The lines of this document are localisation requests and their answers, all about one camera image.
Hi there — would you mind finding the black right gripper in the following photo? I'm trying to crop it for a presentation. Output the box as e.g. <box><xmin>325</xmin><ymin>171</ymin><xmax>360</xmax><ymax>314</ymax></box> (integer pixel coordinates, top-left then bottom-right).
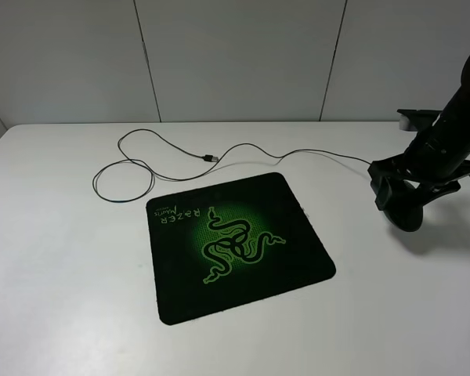
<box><xmin>368</xmin><ymin>131</ymin><xmax>470</xmax><ymax>212</ymax></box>

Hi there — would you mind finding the black computer mouse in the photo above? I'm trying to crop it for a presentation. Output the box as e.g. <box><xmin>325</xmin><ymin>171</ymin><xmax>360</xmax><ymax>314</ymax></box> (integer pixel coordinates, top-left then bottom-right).
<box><xmin>383</xmin><ymin>191</ymin><xmax>423</xmax><ymax>232</ymax></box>

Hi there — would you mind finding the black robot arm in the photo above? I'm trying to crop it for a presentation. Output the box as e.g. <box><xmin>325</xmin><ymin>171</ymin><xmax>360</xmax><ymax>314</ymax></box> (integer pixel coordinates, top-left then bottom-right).
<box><xmin>368</xmin><ymin>56</ymin><xmax>470</xmax><ymax>211</ymax></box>

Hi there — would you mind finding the black green mouse pad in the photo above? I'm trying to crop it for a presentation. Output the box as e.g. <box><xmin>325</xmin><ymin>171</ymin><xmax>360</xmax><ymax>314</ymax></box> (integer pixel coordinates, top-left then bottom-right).
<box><xmin>146</xmin><ymin>172</ymin><xmax>336</xmax><ymax>325</ymax></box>

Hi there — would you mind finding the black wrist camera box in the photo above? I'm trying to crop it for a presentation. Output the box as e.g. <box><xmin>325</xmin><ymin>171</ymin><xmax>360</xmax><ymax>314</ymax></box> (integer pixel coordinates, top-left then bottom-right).
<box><xmin>397</xmin><ymin>109</ymin><xmax>440</xmax><ymax>132</ymax></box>

